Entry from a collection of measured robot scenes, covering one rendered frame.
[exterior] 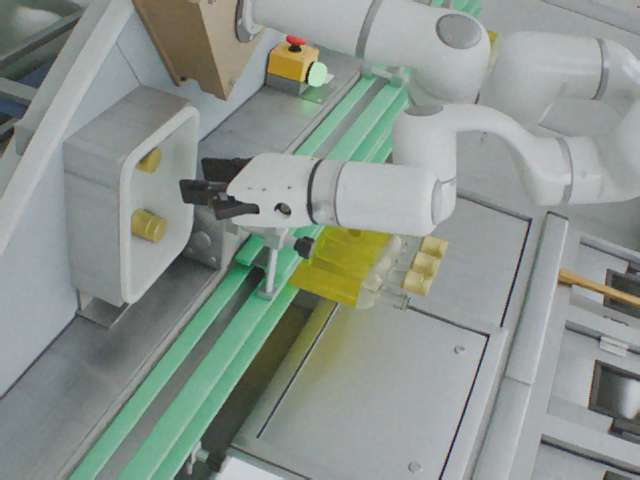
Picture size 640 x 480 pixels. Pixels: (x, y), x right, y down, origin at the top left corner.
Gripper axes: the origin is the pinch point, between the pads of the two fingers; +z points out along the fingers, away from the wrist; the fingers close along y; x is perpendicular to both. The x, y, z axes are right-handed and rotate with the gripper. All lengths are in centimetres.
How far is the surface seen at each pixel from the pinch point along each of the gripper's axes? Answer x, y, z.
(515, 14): -162, 604, 54
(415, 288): -32.8, 26.7, -17.1
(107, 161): 8.0, -10.7, 5.3
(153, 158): 2.9, -0.4, 6.8
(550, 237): -52, 76, -34
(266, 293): -22.8, 8.1, -0.8
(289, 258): -21.9, 15.9, -1.1
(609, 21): -162, 605, -33
